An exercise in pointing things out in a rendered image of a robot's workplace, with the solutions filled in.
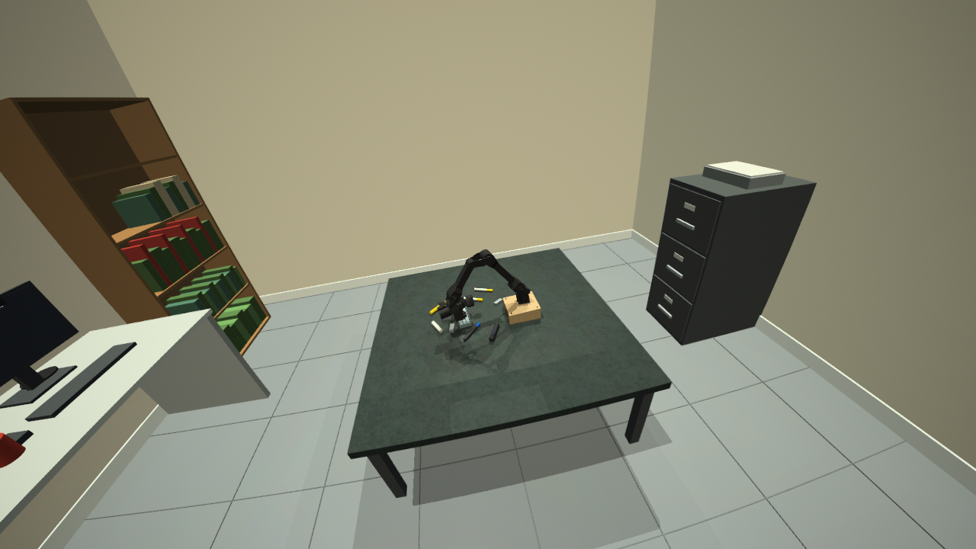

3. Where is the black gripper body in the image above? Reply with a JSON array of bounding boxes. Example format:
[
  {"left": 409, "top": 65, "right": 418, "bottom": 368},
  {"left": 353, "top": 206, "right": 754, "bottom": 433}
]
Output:
[{"left": 438, "top": 295, "right": 474, "bottom": 307}]

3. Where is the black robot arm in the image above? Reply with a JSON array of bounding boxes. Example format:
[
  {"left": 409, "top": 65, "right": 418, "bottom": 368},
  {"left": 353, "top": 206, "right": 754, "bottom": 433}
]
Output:
[{"left": 437, "top": 249, "right": 530, "bottom": 322}]

